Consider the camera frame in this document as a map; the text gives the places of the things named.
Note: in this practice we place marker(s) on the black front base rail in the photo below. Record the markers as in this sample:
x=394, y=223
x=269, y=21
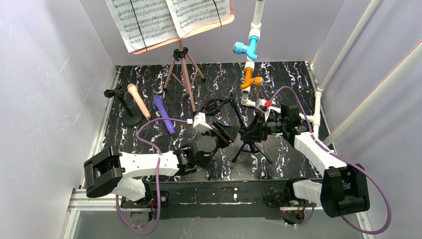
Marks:
x=221, y=199

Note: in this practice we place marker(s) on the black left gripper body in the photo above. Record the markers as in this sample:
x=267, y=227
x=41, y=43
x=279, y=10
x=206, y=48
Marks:
x=223, y=134

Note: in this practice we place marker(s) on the white PVC pipe frame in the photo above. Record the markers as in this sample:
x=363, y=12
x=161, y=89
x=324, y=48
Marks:
x=255, y=30

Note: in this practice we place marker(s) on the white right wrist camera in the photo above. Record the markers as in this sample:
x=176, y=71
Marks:
x=263, y=106

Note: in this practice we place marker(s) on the purple microphone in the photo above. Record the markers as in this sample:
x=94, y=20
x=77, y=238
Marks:
x=159, y=104

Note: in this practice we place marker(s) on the black tripod mic stand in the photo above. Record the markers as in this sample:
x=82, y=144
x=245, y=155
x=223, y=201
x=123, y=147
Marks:
x=213, y=107

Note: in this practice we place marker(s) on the pink tripod music stand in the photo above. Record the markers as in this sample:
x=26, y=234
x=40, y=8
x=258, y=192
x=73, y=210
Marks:
x=179, y=55

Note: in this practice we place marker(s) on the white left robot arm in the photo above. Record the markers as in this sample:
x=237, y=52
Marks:
x=119, y=173

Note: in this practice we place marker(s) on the pink microphone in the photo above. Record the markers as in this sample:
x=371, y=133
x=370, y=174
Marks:
x=133, y=90

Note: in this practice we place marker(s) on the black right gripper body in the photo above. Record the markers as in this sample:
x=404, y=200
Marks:
x=258, y=128

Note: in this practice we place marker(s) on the black round-base mic stand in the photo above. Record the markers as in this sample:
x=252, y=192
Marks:
x=130, y=116

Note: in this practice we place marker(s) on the white wall pipe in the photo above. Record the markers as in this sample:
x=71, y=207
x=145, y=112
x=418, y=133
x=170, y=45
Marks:
x=351, y=39

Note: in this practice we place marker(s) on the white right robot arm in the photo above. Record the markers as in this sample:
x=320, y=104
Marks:
x=343, y=189

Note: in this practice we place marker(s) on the sheet music book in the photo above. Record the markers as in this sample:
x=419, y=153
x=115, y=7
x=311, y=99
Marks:
x=148, y=24

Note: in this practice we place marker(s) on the orange pipe valve fitting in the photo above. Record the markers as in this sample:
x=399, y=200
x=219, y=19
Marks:
x=251, y=81

